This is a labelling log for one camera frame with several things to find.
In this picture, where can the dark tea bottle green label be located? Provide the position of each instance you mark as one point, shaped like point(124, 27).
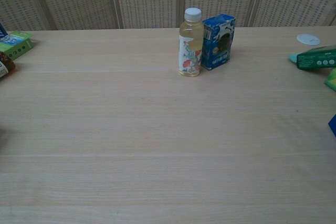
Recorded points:
point(5, 65)

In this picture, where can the blue white carton box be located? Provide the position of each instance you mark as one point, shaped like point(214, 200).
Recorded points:
point(219, 51)

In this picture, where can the mint green small box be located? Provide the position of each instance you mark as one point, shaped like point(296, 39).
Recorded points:
point(292, 57)

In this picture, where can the white round lid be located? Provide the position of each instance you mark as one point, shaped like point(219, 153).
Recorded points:
point(308, 39)

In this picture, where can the dark green snack pack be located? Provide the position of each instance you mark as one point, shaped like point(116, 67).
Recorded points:
point(317, 58)

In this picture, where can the light green small box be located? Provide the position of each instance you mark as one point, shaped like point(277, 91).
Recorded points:
point(18, 44)

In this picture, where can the yellow green snack pack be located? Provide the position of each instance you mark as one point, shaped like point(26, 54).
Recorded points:
point(332, 79)

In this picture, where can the plain blue box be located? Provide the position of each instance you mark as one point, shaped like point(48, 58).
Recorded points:
point(333, 127)

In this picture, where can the blue water bottle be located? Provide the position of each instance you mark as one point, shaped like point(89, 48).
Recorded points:
point(2, 31)

